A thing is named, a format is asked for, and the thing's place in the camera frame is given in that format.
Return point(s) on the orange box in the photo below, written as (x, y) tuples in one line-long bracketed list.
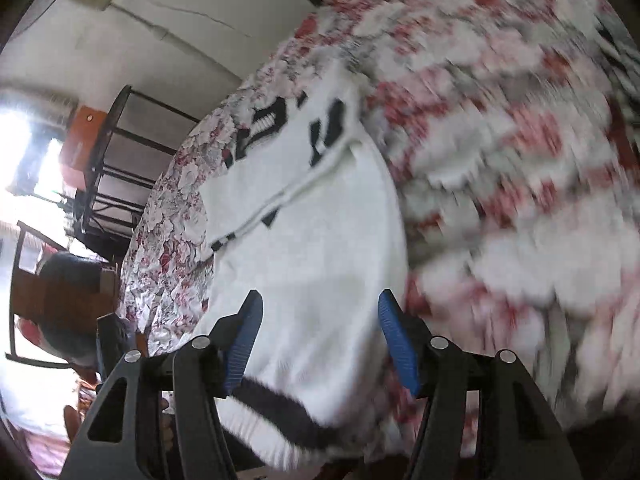
[(82, 145)]

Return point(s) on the red flower print cushion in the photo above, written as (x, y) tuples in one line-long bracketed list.
[(30, 332)]

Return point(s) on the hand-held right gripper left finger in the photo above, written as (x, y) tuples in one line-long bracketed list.
[(244, 345)]

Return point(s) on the round grey cushion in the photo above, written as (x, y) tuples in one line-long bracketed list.
[(60, 267)]

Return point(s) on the tall wooden chair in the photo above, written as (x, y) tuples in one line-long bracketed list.
[(75, 305)]

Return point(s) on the black metal tiered rack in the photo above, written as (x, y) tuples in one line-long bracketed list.
[(100, 145)]

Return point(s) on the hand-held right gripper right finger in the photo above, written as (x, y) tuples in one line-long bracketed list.
[(397, 345)]

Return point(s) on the red floral blanket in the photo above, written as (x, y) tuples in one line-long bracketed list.
[(500, 160)]

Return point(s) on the white knit sweater black print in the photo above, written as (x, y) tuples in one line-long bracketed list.
[(310, 240)]

